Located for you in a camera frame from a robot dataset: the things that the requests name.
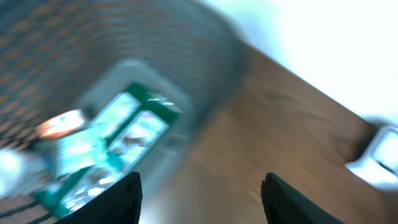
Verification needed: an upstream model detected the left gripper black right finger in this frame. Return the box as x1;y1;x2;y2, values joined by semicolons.
261;172;343;224

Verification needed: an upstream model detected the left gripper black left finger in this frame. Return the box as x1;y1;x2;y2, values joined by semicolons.
56;172;143;224

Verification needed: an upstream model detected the light green wipes pack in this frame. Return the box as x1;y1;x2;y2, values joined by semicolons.
55;124;106;177

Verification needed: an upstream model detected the green wipes large package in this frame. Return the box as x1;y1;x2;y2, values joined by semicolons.
34;82;182;218

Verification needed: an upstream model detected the orange small snack packet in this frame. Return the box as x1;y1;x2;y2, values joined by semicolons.
35;110;87;139

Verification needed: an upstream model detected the white blue round tub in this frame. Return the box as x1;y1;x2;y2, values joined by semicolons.
1;148;53;199

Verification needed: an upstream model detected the white barcode scanner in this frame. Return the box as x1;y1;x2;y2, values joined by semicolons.
345;126;397;191

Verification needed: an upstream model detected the grey plastic mesh basket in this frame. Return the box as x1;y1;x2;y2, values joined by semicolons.
1;0;248;219

